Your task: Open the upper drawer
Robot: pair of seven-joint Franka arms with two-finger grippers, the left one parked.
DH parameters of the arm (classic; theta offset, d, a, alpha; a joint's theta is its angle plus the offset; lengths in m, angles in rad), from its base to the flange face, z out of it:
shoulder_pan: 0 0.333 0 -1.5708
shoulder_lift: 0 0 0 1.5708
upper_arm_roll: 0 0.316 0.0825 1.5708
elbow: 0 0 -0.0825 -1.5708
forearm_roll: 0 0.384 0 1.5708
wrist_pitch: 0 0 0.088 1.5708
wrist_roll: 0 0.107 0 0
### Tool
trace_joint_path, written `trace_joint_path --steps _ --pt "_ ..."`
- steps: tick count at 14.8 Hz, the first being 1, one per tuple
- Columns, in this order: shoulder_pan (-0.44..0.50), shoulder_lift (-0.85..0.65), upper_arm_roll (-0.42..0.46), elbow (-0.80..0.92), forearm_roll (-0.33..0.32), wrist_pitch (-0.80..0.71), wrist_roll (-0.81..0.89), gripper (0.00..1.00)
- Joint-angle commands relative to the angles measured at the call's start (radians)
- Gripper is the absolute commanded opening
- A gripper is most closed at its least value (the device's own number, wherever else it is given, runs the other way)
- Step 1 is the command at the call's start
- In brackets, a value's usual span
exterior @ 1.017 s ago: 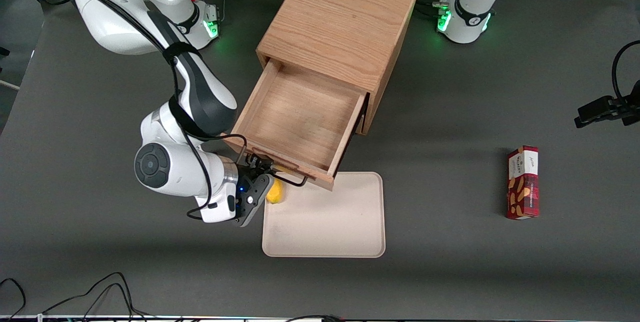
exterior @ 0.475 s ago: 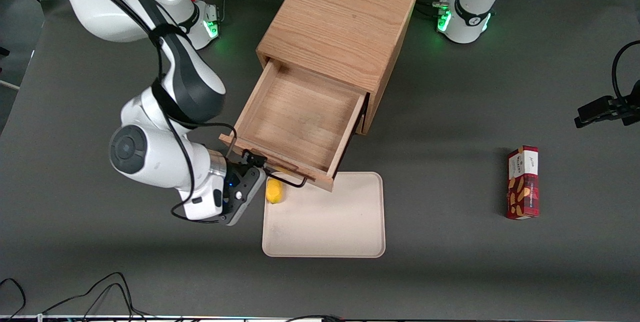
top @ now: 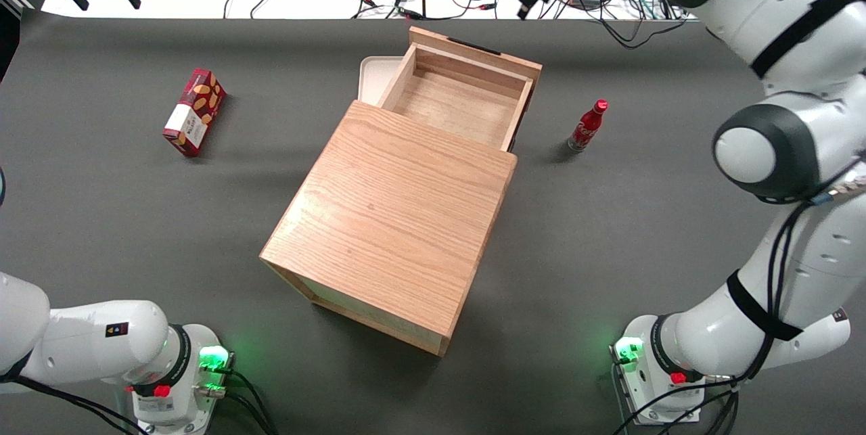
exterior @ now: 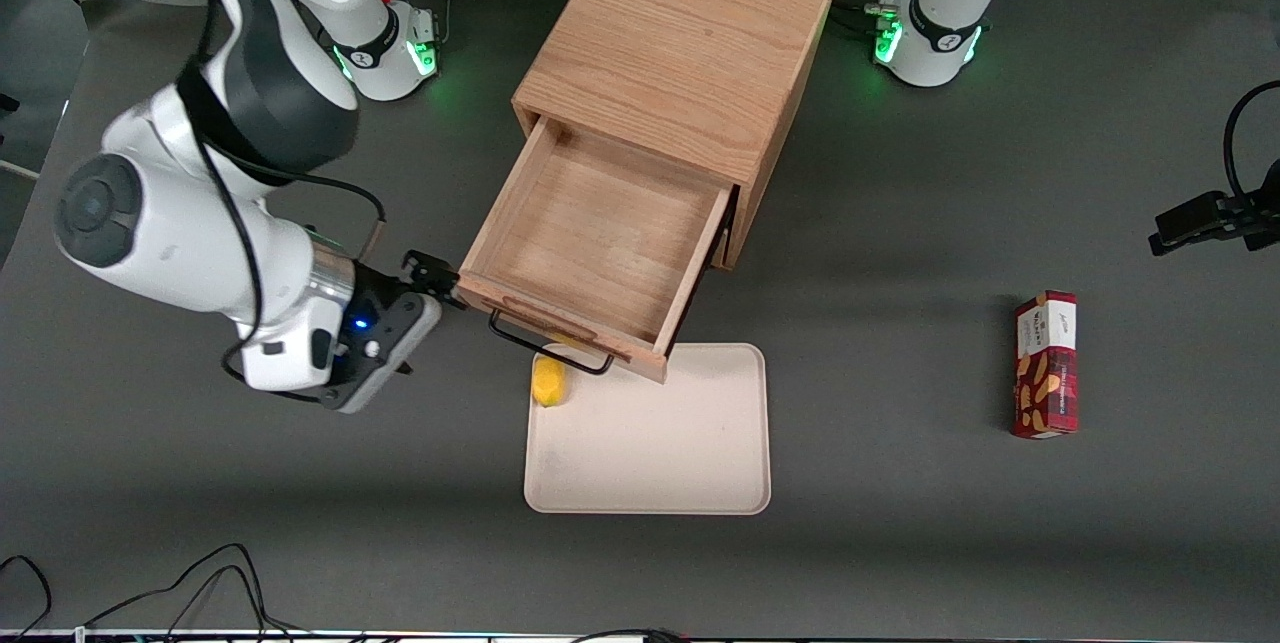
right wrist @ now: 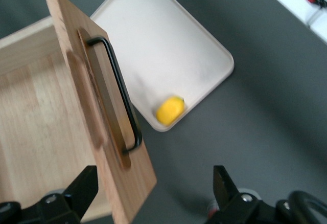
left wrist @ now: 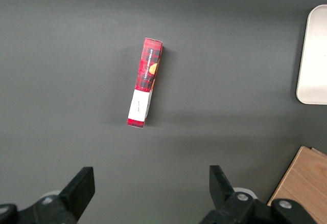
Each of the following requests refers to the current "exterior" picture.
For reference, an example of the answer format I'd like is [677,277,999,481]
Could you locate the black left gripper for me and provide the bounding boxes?
[1148,160,1280,257]

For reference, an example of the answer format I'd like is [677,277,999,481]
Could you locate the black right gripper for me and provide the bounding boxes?
[338,250,469,366]

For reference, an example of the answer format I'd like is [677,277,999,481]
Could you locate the black metal drawer handle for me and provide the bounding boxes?
[488,309,616,377]

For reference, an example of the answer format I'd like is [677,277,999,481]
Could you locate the wooden drawer with notched edge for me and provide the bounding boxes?
[457,116,738,385]

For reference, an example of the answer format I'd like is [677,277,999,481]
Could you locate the wooden drawer cabinet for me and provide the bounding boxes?
[512,0,838,271]

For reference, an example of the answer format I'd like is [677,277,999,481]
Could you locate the yellow lemon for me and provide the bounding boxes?
[531,355,568,409]

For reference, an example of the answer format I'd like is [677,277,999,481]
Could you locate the red snack box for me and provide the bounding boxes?
[1010,290,1080,440]

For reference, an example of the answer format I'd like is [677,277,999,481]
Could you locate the beige plastic tray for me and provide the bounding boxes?
[523,342,773,516]

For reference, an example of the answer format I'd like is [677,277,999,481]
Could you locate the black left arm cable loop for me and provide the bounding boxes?
[1224,80,1280,209]

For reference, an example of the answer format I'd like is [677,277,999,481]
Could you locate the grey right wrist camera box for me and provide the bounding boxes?
[320,293,443,415]

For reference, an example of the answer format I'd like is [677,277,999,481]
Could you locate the black floor cable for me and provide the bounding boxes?
[570,627,691,643]
[148,565,269,636]
[80,543,301,640]
[0,553,53,640]

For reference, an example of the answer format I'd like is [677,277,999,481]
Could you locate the black left base cable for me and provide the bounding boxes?
[830,1,896,37]

